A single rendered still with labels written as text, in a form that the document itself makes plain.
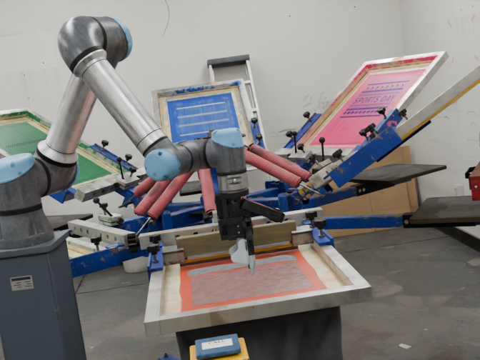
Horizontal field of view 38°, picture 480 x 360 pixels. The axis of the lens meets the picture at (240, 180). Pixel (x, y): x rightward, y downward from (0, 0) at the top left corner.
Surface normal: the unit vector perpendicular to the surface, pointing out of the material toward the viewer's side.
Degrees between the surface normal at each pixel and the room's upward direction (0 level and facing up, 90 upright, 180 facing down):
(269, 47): 90
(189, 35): 90
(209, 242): 90
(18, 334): 90
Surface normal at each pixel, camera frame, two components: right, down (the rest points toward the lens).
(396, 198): 0.06, -0.07
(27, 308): -0.03, 0.14
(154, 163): -0.42, 0.18
